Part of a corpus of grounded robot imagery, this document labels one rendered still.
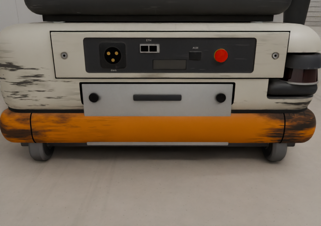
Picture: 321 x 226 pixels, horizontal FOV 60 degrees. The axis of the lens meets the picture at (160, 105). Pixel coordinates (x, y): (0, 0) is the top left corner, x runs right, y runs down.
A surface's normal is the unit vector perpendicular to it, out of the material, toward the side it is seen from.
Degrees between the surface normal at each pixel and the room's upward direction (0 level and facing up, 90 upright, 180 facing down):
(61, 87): 90
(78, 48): 90
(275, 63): 90
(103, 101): 90
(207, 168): 0
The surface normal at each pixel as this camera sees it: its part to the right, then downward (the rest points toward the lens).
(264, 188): 0.00, -0.95
